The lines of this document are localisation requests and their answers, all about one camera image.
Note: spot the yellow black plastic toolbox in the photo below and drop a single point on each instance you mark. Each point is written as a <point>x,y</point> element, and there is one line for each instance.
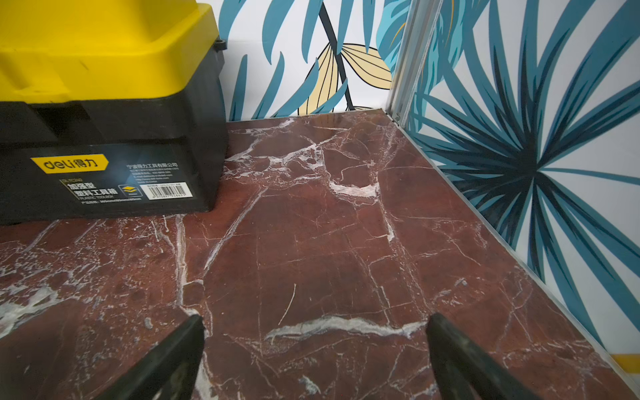
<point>110,109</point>

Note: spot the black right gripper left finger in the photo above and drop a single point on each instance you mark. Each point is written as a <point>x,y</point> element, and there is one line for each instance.
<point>168,371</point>

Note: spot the right aluminium corner post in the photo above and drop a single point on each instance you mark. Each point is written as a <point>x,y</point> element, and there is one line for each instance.
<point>417,35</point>

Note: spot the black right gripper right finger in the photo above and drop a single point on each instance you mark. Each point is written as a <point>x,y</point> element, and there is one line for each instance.
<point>463,370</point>

